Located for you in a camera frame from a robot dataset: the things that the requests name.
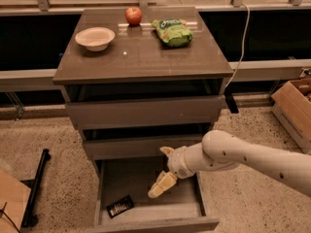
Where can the top grey drawer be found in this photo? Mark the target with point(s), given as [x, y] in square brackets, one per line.
[150, 112]

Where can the grey drawer cabinet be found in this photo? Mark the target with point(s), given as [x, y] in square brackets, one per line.
[137, 65]

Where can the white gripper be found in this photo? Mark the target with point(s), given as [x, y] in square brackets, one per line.
[176, 161]

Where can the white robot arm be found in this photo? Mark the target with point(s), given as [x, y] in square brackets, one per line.
[220, 150]

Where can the black power adapter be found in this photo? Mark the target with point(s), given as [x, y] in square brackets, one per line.
[231, 104]

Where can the bottom open grey drawer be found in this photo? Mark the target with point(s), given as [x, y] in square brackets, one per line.
[178, 210]

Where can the green chip bag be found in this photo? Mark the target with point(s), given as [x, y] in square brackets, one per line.
[173, 32]

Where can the black metal stand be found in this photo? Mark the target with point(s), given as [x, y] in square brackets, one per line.
[29, 218]

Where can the middle grey drawer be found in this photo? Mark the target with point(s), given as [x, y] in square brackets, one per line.
[137, 147]

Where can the cardboard box right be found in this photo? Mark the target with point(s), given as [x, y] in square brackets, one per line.
[293, 109]

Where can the red apple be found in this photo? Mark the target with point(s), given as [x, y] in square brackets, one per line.
[133, 15]

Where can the white paper bowl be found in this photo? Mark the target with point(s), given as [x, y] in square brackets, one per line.
[95, 38]

